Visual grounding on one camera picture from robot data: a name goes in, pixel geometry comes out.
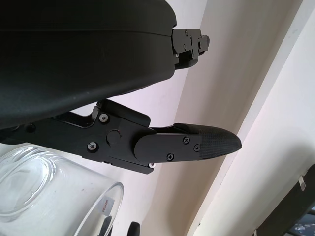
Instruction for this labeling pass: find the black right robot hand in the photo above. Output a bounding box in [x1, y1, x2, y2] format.
[99, 215, 141, 236]

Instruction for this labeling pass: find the clear plastic cup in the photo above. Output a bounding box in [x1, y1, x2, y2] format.
[0, 145, 125, 236]

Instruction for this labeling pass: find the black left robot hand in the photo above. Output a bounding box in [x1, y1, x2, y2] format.
[0, 0, 243, 176]

